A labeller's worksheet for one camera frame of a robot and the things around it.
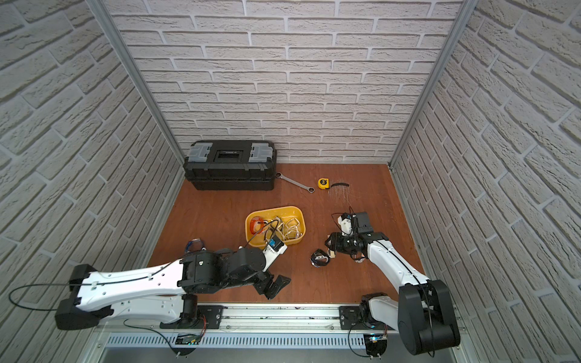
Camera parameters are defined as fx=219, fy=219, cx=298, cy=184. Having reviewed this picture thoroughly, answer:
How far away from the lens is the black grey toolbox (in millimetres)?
974

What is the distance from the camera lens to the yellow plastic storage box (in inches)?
36.1

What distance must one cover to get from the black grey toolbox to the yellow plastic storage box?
0.46 feet
